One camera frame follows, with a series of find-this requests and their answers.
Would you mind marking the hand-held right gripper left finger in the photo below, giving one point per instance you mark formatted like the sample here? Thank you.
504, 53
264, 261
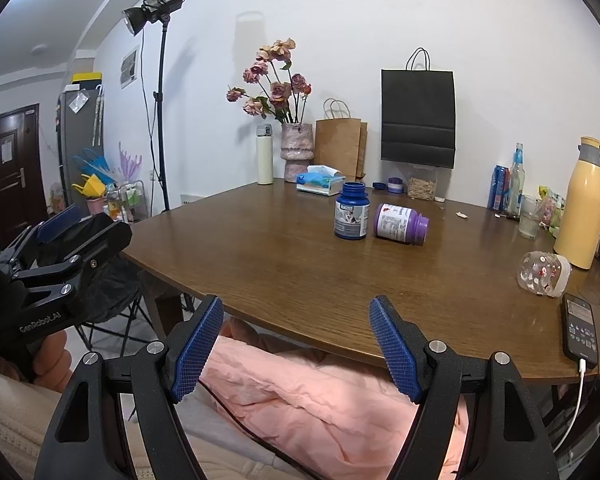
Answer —
195, 350

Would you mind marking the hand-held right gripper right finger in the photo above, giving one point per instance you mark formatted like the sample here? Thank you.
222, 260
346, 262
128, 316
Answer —
395, 350

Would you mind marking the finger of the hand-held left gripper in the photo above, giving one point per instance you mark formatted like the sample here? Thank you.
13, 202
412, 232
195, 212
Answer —
60, 221
102, 240

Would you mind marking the clear cup with red print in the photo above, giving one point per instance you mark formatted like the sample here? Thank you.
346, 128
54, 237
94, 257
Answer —
542, 274

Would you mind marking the plain glass cup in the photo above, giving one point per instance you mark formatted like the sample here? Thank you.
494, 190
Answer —
529, 220

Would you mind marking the person's left hand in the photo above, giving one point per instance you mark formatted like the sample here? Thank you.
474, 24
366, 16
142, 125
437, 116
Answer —
52, 362

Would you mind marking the rolling storage cart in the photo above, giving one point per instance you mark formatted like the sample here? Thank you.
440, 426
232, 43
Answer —
125, 202

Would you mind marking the black folding chair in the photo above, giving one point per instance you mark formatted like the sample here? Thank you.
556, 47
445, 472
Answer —
110, 285

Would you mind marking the blue and yellow plastic hangers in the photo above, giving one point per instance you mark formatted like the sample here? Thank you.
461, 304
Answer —
94, 180

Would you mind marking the dark wooden door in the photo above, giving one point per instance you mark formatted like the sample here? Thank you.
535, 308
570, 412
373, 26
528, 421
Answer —
15, 185

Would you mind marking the purple plastic hangers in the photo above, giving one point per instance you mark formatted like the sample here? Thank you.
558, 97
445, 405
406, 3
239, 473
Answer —
130, 162

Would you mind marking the grey refrigerator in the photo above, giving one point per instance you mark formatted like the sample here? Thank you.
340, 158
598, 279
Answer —
80, 130

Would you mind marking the pink quilted garment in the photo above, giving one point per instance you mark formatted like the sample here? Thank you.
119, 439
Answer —
305, 410

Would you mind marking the purple pill bottle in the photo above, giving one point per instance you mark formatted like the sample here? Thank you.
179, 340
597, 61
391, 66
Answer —
397, 222

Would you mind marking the blue pill bottle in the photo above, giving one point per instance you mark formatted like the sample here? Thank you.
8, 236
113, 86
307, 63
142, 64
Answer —
351, 215

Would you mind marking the yellow box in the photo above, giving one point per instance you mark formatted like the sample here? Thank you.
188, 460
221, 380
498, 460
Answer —
86, 78

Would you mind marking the blue bottle lid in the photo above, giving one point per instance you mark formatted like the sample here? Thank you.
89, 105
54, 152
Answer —
379, 186

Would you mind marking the clear grain container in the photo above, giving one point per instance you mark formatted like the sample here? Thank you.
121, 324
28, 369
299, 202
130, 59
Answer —
421, 185

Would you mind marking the ceiling smoke detector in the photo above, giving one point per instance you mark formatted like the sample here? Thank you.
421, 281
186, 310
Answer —
40, 49

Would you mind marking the white thermos bottle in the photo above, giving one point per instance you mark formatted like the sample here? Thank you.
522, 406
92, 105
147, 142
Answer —
265, 157

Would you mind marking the blue tissue box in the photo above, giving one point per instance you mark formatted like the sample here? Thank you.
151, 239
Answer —
320, 182

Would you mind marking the black smartphone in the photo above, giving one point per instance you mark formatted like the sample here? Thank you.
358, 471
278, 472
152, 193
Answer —
580, 327

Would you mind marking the blue drink can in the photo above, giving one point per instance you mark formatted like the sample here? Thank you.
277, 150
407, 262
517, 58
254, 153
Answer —
498, 190

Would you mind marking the clear glass bottle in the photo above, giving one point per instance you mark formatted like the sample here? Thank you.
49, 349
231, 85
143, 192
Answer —
517, 185

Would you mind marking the snack packets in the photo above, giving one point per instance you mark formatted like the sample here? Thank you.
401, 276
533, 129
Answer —
552, 210

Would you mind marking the brown paper bag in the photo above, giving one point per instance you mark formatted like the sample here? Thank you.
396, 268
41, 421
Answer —
337, 145

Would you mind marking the pink ceramic vase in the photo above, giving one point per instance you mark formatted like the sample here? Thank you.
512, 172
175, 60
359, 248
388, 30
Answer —
296, 150

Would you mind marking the yellow thermos jug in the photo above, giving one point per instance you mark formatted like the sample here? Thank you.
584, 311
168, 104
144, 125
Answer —
580, 210

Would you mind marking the dried rose bouquet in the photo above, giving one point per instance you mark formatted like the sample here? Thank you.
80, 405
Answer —
280, 90

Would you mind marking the black paper bag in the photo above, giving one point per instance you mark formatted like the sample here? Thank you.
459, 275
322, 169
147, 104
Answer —
417, 115

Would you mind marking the studio light on stand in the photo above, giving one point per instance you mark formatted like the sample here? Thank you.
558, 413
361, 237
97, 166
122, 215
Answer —
155, 5

